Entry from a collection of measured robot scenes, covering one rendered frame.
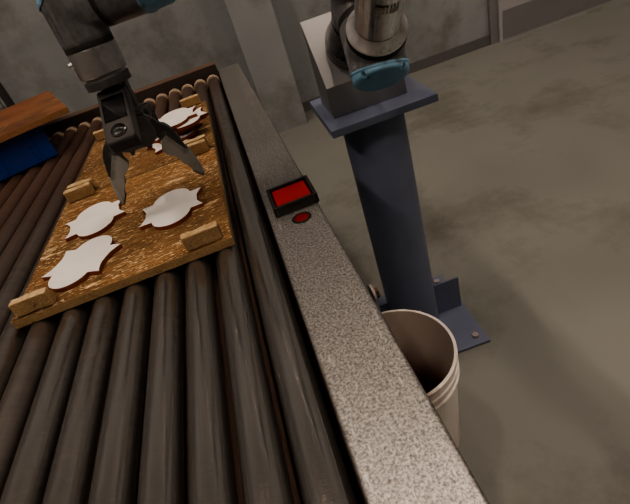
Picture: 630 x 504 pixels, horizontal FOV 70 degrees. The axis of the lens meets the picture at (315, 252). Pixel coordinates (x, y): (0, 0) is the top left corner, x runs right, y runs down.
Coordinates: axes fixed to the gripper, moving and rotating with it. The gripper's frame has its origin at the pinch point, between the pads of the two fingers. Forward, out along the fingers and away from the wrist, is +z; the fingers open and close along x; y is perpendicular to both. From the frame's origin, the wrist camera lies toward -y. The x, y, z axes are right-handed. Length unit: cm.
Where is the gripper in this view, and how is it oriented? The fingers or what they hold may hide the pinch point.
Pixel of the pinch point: (164, 192)
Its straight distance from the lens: 84.5
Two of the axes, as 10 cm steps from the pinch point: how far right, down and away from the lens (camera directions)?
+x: -9.3, 3.6, -0.4
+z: 2.9, 8.0, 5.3
